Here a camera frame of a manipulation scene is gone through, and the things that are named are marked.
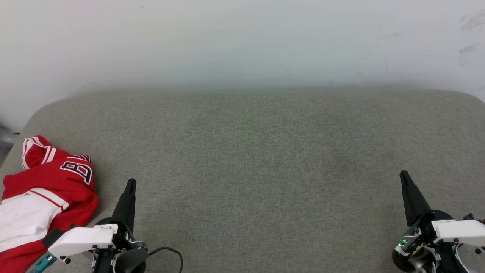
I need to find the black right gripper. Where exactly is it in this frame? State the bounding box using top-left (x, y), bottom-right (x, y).
top-left (391, 170), bottom-right (461, 273)

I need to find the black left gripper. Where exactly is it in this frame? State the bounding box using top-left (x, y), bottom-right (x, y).
top-left (92, 178), bottom-right (149, 273)

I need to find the red and white jersey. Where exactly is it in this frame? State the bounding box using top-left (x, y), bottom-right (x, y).
top-left (0, 135), bottom-right (99, 273)

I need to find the grey metal pipe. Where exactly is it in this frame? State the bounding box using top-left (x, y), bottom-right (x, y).
top-left (0, 126), bottom-right (20, 148)

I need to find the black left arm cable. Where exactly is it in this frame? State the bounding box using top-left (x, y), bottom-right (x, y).
top-left (148, 246), bottom-right (184, 273)

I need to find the teal cable connector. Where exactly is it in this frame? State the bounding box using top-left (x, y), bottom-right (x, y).
top-left (30, 253), bottom-right (57, 273)

